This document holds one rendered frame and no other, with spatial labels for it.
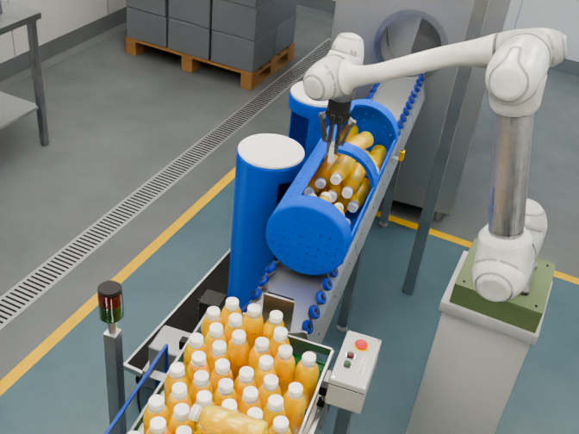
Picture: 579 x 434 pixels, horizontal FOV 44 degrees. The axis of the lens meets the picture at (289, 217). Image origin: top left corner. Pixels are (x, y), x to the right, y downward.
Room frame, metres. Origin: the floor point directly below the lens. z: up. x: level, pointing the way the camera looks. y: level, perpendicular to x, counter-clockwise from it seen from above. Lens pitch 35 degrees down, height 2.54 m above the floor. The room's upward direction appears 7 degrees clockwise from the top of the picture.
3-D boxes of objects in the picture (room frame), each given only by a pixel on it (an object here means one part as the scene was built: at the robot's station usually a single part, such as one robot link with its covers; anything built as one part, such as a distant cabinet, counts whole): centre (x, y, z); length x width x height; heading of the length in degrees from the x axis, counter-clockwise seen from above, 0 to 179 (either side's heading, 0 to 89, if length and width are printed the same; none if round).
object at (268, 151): (2.60, 0.11, 1.03); 0.28 x 0.28 x 0.01
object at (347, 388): (1.41, -0.23, 1.05); 0.20 x 0.10 x 0.10; 166
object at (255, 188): (2.60, 0.11, 0.59); 0.28 x 0.28 x 0.88
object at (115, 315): (1.40, 0.44, 1.18); 0.06 x 0.06 x 0.05
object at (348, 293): (2.68, -0.33, 0.31); 0.06 x 0.06 x 0.63; 76
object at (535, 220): (1.89, -0.73, 1.25); 0.18 x 0.16 x 0.22; 157
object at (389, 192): (3.63, -0.58, 0.31); 0.06 x 0.06 x 0.63; 76
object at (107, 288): (1.40, 0.44, 1.18); 0.06 x 0.06 x 0.16
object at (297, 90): (3.20, -0.07, 1.03); 0.28 x 0.28 x 0.01
